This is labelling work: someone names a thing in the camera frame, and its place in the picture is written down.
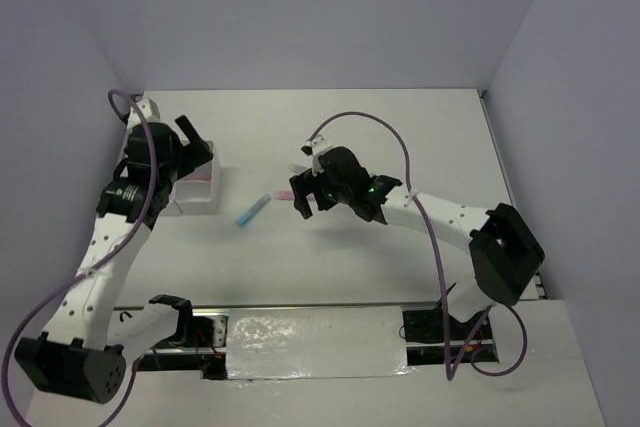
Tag blue highlighter marker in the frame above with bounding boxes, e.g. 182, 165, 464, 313
236, 193, 271, 228

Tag orange capped marker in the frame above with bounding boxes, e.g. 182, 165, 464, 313
288, 163, 307, 175

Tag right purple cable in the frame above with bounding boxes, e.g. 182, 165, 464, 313
307, 112, 529, 382

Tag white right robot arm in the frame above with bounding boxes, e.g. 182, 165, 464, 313
289, 146, 545, 338

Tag white compartment organizer box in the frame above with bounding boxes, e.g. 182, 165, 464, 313
161, 140, 223, 217

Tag purple pink case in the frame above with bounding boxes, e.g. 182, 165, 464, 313
272, 191, 295, 201

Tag silver tape panel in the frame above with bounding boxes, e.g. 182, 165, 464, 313
226, 306, 410, 380

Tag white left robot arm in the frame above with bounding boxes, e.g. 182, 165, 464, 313
14, 116, 214, 404

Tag pink transparent case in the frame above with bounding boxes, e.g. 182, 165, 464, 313
180, 172, 212, 183

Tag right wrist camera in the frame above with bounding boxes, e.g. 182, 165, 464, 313
301, 134, 334, 176

